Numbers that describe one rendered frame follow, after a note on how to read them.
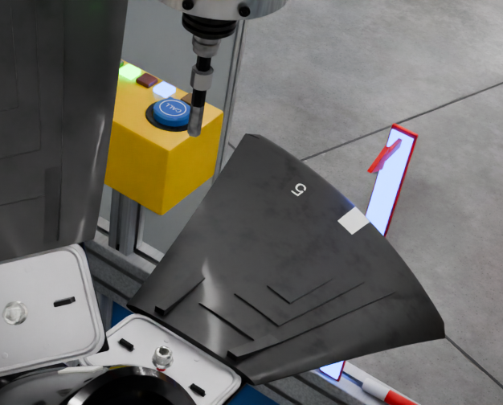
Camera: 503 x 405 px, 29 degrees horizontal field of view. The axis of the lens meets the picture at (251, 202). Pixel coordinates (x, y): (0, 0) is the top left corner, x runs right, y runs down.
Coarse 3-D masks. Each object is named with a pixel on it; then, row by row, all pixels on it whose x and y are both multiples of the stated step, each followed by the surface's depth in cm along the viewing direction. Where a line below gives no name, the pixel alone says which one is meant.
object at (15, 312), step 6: (6, 306) 53; (12, 306) 53; (18, 306) 53; (24, 306) 54; (6, 312) 53; (12, 312) 54; (18, 312) 53; (24, 312) 54; (6, 318) 53; (12, 318) 54; (18, 318) 53; (24, 318) 54; (12, 324) 53; (18, 324) 54
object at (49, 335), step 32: (32, 256) 54; (64, 256) 54; (0, 288) 54; (32, 288) 54; (64, 288) 54; (0, 320) 54; (32, 320) 54; (64, 320) 54; (96, 320) 54; (0, 352) 54; (32, 352) 54; (64, 352) 54; (96, 352) 54
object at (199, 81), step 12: (204, 60) 46; (192, 72) 47; (204, 72) 47; (192, 84) 47; (204, 84) 47; (192, 96) 48; (204, 96) 48; (192, 108) 48; (192, 120) 48; (192, 132) 49
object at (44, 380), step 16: (48, 368) 55; (64, 368) 53; (112, 368) 50; (128, 368) 51; (144, 368) 52; (0, 384) 57; (16, 384) 53; (32, 384) 52; (48, 384) 51; (64, 384) 50; (80, 384) 49; (96, 384) 49; (112, 384) 50; (128, 384) 51; (144, 384) 51; (160, 384) 52; (176, 384) 53; (0, 400) 52; (16, 400) 51; (32, 400) 50; (48, 400) 49; (64, 400) 48; (80, 400) 48; (96, 400) 49; (112, 400) 51; (128, 400) 52; (144, 400) 52; (160, 400) 53; (176, 400) 53; (192, 400) 54
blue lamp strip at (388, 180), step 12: (396, 132) 85; (408, 144) 85; (396, 156) 86; (384, 168) 87; (396, 168) 87; (384, 180) 88; (396, 180) 87; (384, 192) 89; (396, 192) 88; (372, 204) 90; (384, 204) 89; (372, 216) 91; (384, 216) 90; (384, 228) 91; (336, 372) 104
